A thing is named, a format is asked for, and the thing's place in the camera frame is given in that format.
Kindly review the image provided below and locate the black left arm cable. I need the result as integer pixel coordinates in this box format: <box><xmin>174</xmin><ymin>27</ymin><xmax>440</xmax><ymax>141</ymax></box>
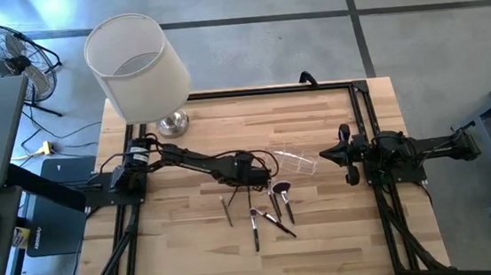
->
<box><xmin>151</xmin><ymin>123</ymin><xmax>282</xmax><ymax>190</ymax></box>

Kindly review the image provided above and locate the clear acrylic organizer box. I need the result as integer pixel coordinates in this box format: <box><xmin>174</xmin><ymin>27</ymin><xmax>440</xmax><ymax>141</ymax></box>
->
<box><xmin>267</xmin><ymin>137</ymin><xmax>321</xmax><ymax>180</ymax></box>

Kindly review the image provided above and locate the yellow white label tag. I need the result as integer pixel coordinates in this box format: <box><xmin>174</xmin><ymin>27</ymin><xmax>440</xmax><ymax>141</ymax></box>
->
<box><xmin>10</xmin><ymin>225</ymin><xmax>33</xmax><ymax>251</ymax></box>

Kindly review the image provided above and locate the black floor cable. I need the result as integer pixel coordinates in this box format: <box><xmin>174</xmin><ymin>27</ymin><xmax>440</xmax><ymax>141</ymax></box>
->
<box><xmin>17</xmin><ymin>94</ymin><xmax>107</xmax><ymax>165</ymax></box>

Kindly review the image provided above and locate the black diagonal support bar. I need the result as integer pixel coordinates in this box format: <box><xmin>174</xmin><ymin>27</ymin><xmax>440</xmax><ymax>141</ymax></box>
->
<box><xmin>4</xmin><ymin>156</ymin><xmax>89</xmax><ymax>220</ymax></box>

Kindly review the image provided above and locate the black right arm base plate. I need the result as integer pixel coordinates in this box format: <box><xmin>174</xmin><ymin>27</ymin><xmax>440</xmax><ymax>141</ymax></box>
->
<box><xmin>362</xmin><ymin>146</ymin><xmax>429</xmax><ymax>188</ymax></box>

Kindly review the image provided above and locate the yellow power plug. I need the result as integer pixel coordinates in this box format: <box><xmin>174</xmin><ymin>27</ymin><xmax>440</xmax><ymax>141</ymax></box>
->
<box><xmin>34</xmin><ymin>139</ymin><xmax>56</xmax><ymax>158</ymax></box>

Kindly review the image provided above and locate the thick-handled black makeup brush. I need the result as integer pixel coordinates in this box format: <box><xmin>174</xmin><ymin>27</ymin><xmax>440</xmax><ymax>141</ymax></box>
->
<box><xmin>248</xmin><ymin>207</ymin><xmax>262</xmax><ymax>254</ymax></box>

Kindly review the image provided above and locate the white shade silver table lamp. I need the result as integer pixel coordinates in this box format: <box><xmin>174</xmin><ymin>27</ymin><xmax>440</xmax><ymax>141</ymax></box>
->
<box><xmin>80</xmin><ymin>7</ymin><xmax>196</xmax><ymax>146</ymax></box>

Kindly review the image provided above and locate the large powder makeup brush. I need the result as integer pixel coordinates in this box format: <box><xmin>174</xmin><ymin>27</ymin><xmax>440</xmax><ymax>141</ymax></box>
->
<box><xmin>270</xmin><ymin>180</ymin><xmax>297</xmax><ymax>227</ymax></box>

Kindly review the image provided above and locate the black floor fan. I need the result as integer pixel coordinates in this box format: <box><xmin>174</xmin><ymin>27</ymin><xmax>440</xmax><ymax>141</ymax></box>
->
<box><xmin>0</xmin><ymin>19</ymin><xmax>67</xmax><ymax>123</ymax></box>

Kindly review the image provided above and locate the black curved hook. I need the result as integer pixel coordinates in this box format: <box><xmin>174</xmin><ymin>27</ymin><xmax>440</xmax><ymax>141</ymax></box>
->
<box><xmin>297</xmin><ymin>69</ymin><xmax>321</xmax><ymax>90</ymax></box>

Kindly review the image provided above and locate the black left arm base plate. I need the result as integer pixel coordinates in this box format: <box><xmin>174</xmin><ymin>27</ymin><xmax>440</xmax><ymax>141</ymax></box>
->
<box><xmin>81</xmin><ymin>166</ymin><xmax>150</xmax><ymax>210</ymax></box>

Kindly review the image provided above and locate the thin pale-tipped makeup brush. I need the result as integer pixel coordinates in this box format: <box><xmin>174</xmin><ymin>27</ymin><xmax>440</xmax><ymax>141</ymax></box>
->
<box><xmin>218</xmin><ymin>195</ymin><xmax>234</xmax><ymax>229</ymax></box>

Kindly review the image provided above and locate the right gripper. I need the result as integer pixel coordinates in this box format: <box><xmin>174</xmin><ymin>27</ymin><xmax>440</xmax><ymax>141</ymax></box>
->
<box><xmin>318</xmin><ymin>122</ymin><xmax>369</xmax><ymax>190</ymax></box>

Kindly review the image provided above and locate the black Husky box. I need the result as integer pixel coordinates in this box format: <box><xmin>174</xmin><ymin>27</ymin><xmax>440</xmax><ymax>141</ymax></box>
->
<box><xmin>18</xmin><ymin>153</ymin><xmax>106</xmax><ymax>259</ymax></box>

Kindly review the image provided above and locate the black aluminium extrusion frame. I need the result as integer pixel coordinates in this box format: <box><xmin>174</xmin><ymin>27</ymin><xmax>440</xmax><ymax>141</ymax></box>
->
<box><xmin>57</xmin><ymin>71</ymin><xmax>456</xmax><ymax>275</ymax></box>

